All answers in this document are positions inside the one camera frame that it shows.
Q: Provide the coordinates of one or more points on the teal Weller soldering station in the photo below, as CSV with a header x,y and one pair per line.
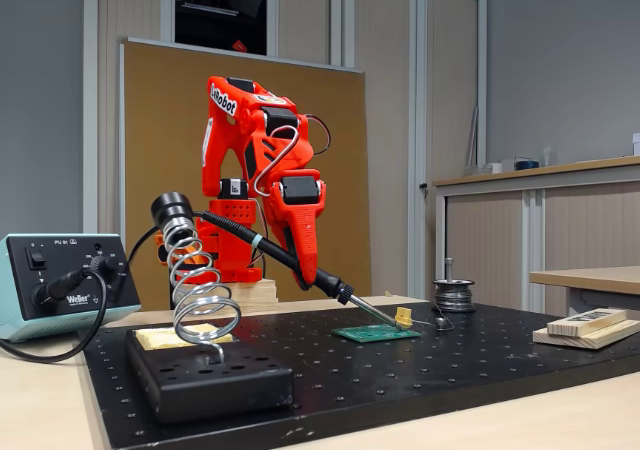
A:
x,y
60,250

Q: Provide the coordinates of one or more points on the green circuit board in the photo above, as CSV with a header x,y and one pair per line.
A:
x,y
365,334

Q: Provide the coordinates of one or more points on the black perforated breadboard plate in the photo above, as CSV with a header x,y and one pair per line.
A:
x,y
400,370

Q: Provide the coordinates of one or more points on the yellow power connector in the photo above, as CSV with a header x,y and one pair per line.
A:
x,y
404,315

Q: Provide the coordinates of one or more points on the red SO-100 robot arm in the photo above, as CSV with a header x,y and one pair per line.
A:
x,y
220,135

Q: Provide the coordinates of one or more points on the blue tape roll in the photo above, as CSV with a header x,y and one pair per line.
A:
x,y
527,164

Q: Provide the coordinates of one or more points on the yellow cleaning sponge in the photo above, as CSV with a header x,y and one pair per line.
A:
x,y
155,340

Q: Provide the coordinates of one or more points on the metal spring iron holder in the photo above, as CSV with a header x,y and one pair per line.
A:
x,y
172,207

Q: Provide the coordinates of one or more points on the wooden plank printed KAPLA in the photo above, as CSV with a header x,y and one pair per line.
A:
x,y
575,326

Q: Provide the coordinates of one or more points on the red gripper with motor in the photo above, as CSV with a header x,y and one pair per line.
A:
x,y
298,222

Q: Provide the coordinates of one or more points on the metal bolt post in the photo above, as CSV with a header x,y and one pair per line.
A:
x,y
450,270

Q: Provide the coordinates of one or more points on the light wood desk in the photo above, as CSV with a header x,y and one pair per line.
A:
x,y
600,277

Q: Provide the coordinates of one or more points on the plain wooden plank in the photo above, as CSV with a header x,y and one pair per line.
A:
x,y
600,339

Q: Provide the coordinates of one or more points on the tall grey roller cabinet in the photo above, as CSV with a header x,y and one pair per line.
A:
x,y
385,120

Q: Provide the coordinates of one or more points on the black soldering stand base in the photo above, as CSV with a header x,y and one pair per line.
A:
x,y
210,395

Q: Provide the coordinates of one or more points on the black soldering iron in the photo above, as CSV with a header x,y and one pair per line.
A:
x,y
280,254

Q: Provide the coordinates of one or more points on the low beige sideboard cabinet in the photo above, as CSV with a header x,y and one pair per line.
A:
x,y
585,230

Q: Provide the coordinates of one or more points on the small round metal screw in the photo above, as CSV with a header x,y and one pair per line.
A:
x,y
442,323

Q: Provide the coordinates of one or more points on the leaning grey rods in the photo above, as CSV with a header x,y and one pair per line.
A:
x,y
474,140

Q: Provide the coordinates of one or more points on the stack of wooden planks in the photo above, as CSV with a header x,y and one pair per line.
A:
x,y
260,297

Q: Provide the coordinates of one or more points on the clear plastic cup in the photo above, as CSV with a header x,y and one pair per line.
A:
x,y
549,157

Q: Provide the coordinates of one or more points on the white box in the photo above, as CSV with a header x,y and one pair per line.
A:
x,y
636,145

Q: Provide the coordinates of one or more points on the small red object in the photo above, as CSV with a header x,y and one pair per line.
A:
x,y
240,46

